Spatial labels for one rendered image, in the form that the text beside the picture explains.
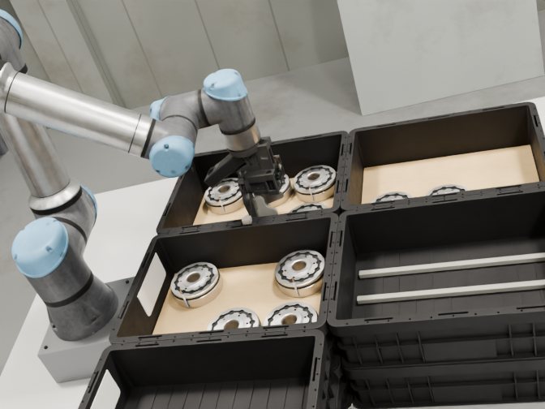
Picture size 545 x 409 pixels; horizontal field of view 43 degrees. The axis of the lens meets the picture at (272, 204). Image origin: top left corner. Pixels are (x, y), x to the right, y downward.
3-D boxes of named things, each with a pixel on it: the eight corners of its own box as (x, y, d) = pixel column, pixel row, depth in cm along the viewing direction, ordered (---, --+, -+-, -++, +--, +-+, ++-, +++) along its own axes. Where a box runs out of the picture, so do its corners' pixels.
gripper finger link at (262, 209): (281, 234, 147) (272, 196, 143) (255, 237, 149) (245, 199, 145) (285, 227, 150) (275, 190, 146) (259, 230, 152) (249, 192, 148)
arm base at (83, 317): (45, 345, 147) (21, 314, 141) (67, 294, 159) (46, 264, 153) (107, 335, 143) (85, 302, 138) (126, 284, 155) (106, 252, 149)
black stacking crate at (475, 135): (352, 256, 140) (341, 213, 134) (359, 171, 163) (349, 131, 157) (560, 234, 129) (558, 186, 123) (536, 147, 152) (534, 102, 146)
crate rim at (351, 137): (341, 220, 135) (339, 211, 134) (350, 138, 158) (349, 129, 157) (560, 194, 124) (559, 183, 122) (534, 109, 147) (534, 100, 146)
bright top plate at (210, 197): (202, 208, 161) (201, 206, 161) (208, 183, 169) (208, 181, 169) (242, 201, 159) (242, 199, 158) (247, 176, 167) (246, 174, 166)
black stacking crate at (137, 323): (132, 386, 128) (107, 346, 122) (173, 275, 151) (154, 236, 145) (340, 374, 117) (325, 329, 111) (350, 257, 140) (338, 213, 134)
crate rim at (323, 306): (110, 353, 123) (105, 344, 122) (157, 243, 146) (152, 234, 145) (328, 337, 112) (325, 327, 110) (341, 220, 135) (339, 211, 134)
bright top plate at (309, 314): (260, 348, 121) (259, 346, 120) (267, 307, 129) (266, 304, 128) (315, 342, 118) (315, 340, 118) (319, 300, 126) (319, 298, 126)
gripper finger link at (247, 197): (255, 220, 145) (245, 182, 142) (248, 221, 146) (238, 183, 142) (260, 209, 149) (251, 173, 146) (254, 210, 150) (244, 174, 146)
